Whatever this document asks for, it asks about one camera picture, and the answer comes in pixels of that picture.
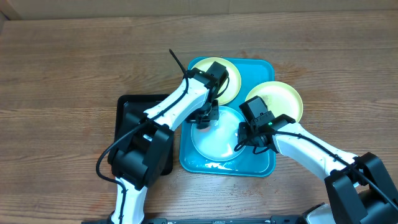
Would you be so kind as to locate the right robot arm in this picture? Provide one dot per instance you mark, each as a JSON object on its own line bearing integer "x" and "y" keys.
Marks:
{"x": 359, "y": 188}

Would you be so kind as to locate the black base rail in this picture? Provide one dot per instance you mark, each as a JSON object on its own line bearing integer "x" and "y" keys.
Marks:
{"x": 276, "y": 219}

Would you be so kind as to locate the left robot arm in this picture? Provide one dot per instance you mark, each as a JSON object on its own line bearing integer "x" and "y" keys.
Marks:
{"x": 144, "y": 139}

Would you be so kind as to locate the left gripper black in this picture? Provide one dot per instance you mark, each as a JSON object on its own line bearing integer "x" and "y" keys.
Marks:
{"x": 214, "y": 115}

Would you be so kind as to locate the yellow-green plate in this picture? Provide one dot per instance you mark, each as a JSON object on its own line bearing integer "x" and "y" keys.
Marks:
{"x": 231, "y": 87}
{"x": 280, "y": 98}

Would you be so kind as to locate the teal plastic tray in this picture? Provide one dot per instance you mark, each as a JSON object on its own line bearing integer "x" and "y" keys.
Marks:
{"x": 253, "y": 72}

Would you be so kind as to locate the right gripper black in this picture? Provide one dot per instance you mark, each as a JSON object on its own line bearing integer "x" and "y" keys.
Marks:
{"x": 244, "y": 138}

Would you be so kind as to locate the light blue plate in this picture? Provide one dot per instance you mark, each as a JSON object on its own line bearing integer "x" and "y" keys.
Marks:
{"x": 217, "y": 141}

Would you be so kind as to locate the green orange scrub sponge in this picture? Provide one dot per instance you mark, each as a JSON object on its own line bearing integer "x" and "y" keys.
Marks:
{"x": 203, "y": 127}

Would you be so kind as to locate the black plastic tray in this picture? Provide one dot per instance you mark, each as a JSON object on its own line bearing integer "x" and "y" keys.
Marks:
{"x": 126, "y": 103}

